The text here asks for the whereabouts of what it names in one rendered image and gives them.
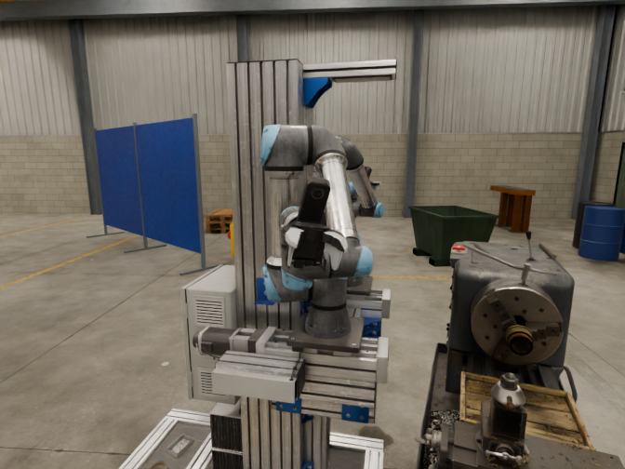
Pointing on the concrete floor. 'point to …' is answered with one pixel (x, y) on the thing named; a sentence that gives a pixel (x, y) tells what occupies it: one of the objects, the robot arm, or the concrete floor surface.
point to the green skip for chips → (447, 230)
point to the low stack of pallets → (221, 219)
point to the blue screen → (153, 183)
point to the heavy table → (514, 207)
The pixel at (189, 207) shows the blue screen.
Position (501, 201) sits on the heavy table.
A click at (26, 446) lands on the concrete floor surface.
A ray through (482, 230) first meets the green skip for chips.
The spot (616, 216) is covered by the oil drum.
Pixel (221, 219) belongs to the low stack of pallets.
